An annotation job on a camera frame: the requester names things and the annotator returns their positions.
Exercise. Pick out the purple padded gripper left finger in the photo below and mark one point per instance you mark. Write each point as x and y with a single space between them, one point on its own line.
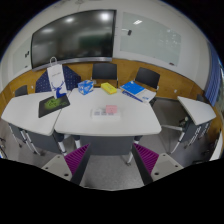
70 167

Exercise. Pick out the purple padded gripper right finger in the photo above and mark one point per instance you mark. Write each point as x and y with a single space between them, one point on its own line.
153 166

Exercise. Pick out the white centre table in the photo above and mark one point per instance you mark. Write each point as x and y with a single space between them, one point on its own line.
108 123

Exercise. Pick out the white table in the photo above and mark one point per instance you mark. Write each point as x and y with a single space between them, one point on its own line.
108 123
22 112
195 125

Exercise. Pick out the white right table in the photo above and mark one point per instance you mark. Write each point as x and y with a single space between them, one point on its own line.
195 125

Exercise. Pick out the white paper under blue book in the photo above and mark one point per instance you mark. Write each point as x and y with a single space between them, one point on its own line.
145 96

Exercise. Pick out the white left table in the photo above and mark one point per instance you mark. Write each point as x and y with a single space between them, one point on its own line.
22 112

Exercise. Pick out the blue book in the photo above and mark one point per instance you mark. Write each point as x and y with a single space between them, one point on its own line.
132 88

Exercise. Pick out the blue white tissue box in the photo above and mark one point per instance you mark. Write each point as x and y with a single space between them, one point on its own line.
85 87

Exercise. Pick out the yellow box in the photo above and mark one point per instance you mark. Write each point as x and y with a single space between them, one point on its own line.
110 89

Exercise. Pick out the black chair right back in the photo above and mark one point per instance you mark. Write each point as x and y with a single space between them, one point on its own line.
148 77

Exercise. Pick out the black chair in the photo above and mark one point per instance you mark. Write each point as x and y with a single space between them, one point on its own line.
148 77
104 71
21 91

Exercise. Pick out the black chair left back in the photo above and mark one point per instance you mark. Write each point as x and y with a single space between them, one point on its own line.
21 91

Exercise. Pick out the white paper bag blue deer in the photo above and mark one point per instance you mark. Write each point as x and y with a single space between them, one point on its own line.
56 78

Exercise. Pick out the black chair centre back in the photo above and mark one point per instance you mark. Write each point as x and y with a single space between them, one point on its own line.
104 71

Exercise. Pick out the frosted glass whiteboard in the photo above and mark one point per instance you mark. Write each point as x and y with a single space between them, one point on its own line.
144 36

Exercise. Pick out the large wall display screen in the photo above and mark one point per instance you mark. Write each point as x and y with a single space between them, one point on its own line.
82 36

